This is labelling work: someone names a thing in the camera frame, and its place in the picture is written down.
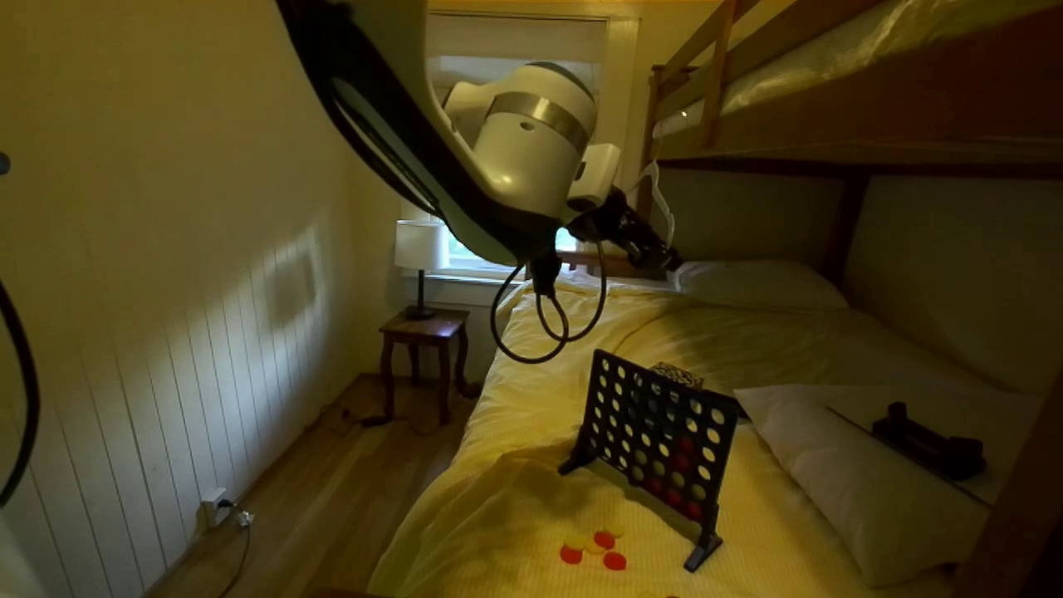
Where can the white shade table lamp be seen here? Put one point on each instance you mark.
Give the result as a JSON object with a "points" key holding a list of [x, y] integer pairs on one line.
{"points": [[417, 249]]}

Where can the white pillow near grid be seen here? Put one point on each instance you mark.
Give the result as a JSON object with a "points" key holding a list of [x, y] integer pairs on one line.
{"points": [[891, 513]]}

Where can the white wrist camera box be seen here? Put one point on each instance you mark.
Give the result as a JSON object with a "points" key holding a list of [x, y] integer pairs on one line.
{"points": [[595, 175]]}

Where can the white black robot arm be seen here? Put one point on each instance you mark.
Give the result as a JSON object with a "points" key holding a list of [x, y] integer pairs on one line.
{"points": [[369, 72]]}

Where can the wall socket with plug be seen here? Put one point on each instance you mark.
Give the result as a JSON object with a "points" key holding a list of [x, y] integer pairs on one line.
{"points": [[220, 505]]}

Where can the wooden bedside table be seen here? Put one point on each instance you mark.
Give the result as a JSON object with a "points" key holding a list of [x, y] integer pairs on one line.
{"points": [[447, 336]]}

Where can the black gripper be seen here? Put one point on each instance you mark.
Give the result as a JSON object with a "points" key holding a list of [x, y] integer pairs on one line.
{"points": [[614, 222]]}

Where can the white pillow at headboard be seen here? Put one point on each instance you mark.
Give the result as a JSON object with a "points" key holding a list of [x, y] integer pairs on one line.
{"points": [[759, 284]]}

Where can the wooden bunk bed frame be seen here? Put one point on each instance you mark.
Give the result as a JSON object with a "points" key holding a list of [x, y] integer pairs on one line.
{"points": [[953, 227]]}

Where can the black telephone handset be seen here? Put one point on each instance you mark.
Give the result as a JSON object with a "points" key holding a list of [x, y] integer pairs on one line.
{"points": [[953, 456]]}

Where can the white plastic clothes hanger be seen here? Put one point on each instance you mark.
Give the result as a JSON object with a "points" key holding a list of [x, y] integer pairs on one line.
{"points": [[652, 190]]}

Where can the red game disc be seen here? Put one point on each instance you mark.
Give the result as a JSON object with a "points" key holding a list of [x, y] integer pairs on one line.
{"points": [[606, 538], [615, 564], [571, 557]]}

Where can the yellow striped bed duvet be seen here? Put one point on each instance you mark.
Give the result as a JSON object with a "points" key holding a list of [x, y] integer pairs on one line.
{"points": [[492, 523]]}

